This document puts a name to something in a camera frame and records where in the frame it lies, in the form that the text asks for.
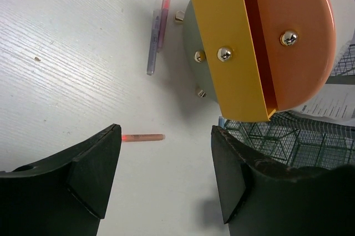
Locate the pink pen by box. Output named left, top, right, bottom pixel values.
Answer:
left=158, top=0, right=171, bottom=52

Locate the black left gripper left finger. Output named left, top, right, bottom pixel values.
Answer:
left=1, top=124, right=121, bottom=235

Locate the green wire mesh organizer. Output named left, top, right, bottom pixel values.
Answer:
left=224, top=44, right=354, bottom=170

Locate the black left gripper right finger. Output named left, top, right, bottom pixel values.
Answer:
left=211, top=126, right=354, bottom=235

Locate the purple pen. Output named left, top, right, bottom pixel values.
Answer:
left=146, top=9, right=161, bottom=75

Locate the cream round drawer box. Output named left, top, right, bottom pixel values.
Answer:
left=175, top=0, right=354, bottom=122

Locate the blue pen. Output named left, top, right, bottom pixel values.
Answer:
left=218, top=116, right=225, bottom=128

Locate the red pen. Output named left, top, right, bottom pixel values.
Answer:
left=121, top=134, right=165, bottom=142

